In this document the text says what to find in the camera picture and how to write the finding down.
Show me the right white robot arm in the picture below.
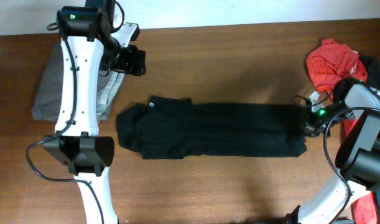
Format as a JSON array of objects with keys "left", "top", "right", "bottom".
[{"left": 283, "top": 78, "right": 380, "bottom": 224}]

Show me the dark navy garment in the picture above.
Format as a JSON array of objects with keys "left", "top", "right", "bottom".
[{"left": 356, "top": 56, "right": 380, "bottom": 224}]

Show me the red garment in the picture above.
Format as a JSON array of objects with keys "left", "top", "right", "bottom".
[{"left": 306, "top": 39, "right": 368, "bottom": 223}]

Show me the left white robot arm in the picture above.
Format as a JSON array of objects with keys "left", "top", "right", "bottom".
[{"left": 44, "top": 1, "right": 146, "bottom": 223}]

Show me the black t-shirt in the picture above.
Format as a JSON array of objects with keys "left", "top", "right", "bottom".
[{"left": 116, "top": 96, "right": 307, "bottom": 159}]

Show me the grey folded garment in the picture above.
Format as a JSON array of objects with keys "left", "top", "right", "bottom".
[{"left": 31, "top": 44, "right": 125, "bottom": 122}]

